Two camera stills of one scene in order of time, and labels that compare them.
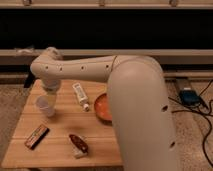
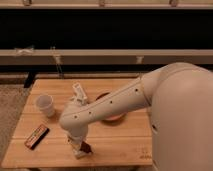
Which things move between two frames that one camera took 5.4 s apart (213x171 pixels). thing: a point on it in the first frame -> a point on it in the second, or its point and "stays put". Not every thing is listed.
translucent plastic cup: (47, 103) stays put
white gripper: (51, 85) -> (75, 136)
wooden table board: (73, 137) stays put
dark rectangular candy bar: (36, 137) stays put
